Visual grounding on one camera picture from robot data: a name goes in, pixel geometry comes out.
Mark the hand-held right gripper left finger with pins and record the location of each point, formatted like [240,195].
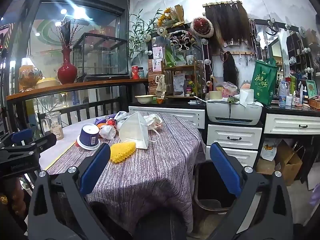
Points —
[96,170]

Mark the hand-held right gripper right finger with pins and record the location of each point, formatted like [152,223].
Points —
[225,170]

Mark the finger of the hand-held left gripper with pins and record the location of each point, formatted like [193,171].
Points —
[22,136]
[46,141]

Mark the white paper bag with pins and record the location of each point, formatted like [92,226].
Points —
[155,121]

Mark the person's left forearm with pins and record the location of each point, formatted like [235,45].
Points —
[13,205]

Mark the dark trash bin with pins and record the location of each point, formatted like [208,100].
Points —
[212,180]

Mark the yellow foam fruit net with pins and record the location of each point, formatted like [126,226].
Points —
[122,152]

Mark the purple paper cup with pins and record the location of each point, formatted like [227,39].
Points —
[88,137]

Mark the white knotted plastic bag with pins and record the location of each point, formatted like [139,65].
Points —
[107,132]

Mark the black railing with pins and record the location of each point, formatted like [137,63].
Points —
[75,110]

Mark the white plastic bag yellow print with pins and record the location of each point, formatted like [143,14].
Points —
[268,152]

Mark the red snack wrapper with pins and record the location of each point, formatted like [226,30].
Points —
[111,122]

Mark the purple packet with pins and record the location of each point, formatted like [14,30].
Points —
[103,119]

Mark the purple striped tablecloth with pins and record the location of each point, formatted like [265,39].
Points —
[150,167]

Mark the white face mask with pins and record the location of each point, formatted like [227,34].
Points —
[133,130]

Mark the white printer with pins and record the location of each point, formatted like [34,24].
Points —
[233,112]

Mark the yellow round container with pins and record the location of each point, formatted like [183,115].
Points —
[47,83]

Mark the amber glass vase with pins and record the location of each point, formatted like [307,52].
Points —
[30,77]

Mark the cardboard box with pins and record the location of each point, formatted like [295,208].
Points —
[287,162]

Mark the wooden counter ledge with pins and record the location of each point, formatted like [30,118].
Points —
[87,84]

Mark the red ceramic vase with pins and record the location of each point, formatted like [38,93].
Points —
[67,70]

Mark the white tissue roll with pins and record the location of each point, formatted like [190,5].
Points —
[247,97]

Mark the wide white drawer front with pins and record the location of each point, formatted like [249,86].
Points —
[166,115]

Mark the cream bowl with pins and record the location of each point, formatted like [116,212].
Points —
[144,99]

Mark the person's leg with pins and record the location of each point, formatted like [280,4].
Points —
[160,227]

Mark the pink tape roll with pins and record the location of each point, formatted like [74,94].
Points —
[245,86]

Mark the clear water bottle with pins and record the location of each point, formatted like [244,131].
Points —
[282,95]

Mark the green tote bag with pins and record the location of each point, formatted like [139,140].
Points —
[263,82]

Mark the silver foil pouch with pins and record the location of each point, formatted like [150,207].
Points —
[178,85]

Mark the black hair bundle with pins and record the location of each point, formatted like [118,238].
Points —
[230,70]

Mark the brown printed box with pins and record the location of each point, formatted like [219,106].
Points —
[152,82]

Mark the black framed glass cage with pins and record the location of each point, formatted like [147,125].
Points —
[105,55]

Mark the red can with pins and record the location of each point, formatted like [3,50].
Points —
[135,72]

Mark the beige printed paper bag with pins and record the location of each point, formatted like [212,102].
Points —
[161,85]

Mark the glass jar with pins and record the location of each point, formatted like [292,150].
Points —
[141,73]

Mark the dried twig bouquet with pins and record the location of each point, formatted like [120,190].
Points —
[66,35]

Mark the bamboo shelf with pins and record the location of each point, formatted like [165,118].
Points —
[182,68]

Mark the wicker basket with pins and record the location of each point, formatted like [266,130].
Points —
[314,103]

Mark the green framed picture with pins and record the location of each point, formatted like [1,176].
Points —
[311,88]

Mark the vanity mirror with bulbs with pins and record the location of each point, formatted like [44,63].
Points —
[275,52]
[175,55]

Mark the decorated headdress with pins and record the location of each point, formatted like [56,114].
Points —
[180,38]

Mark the green leafy plant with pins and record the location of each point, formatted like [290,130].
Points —
[140,35]

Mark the red embroidered hat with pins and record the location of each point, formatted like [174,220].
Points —
[201,27]

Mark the hanging hair wigs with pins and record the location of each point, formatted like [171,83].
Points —
[227,21]

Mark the sunflower bouquet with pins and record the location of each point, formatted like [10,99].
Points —
[170,17]

